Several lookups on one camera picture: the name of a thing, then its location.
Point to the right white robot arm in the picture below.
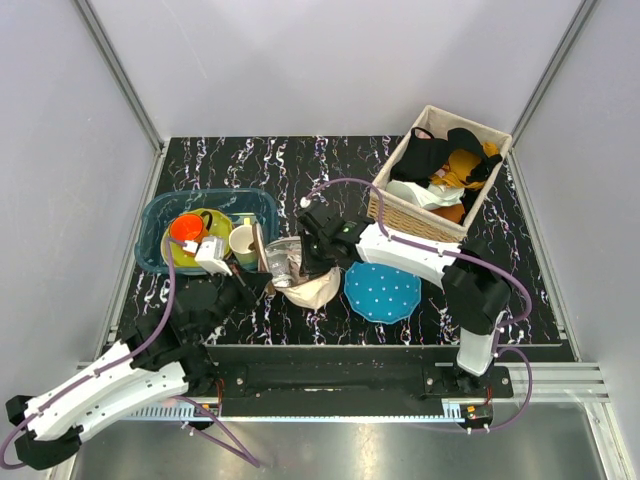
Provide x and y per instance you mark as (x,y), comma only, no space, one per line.
(476,294)

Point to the cream round laundry bag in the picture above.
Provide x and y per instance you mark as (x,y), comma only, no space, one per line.
(283,260)

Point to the teal plastic tub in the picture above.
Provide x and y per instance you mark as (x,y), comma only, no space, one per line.
(223,208)

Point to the mustard yellow garment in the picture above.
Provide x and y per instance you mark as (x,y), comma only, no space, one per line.
(466,174)

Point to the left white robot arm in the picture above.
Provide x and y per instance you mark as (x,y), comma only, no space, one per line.
(161,356)

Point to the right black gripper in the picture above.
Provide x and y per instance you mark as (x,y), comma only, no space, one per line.
(309,266)

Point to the blue polka dot plate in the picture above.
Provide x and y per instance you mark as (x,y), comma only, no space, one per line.
(382,294)

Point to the wicker basket with liner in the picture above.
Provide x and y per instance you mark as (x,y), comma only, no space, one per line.
(405,217)

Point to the pink beige bra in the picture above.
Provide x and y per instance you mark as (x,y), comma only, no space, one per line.
(294,265)

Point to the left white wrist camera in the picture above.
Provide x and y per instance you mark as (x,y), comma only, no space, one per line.
(209,254)

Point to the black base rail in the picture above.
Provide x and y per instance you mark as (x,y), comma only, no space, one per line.
(343,381)

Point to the cream ceramic cup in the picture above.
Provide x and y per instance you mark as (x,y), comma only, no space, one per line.
(241,242)

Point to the black garment in basket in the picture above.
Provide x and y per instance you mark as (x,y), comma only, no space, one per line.
(425,155)

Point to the white garment in basket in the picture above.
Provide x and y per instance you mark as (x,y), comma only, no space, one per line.
(429,198)

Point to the orange mug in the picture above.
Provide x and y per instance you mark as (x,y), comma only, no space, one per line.
(191,227)

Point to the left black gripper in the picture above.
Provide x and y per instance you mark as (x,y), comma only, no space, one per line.
(256,282)

